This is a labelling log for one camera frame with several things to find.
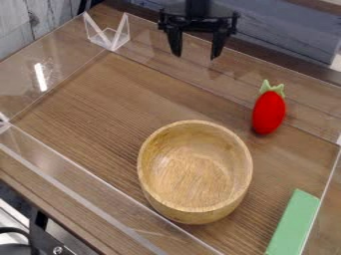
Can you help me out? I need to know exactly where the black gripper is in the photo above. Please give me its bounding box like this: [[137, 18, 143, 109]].
[[158, 7, 239, 59]]

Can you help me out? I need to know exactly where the red plush strawberry toy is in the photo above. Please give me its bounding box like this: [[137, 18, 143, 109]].
[[252, 80, 286, 134]]

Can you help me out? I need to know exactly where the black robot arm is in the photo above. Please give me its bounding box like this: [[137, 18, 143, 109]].
[[158, 0, 239, 59]]

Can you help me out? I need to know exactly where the wooden bowl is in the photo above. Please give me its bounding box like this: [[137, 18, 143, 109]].
[[138, 120, 253, 225]]

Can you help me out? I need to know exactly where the green tape strip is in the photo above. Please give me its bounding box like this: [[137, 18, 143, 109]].
[[264, 189, 320, 255]]

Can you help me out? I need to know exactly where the black table clamp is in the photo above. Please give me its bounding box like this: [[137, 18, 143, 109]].
[[30, 209, 76, 255]]

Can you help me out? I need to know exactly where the clear acrylic corner bracket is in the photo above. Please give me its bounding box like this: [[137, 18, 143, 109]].
[[83, 13, 131, 52]]

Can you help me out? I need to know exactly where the clear acrylic front wall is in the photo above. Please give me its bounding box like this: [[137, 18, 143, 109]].
[[0, 124, 222, 255]]

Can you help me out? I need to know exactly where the black cable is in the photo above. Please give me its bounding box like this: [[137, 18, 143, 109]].
[[0, 226, 38, 255]]

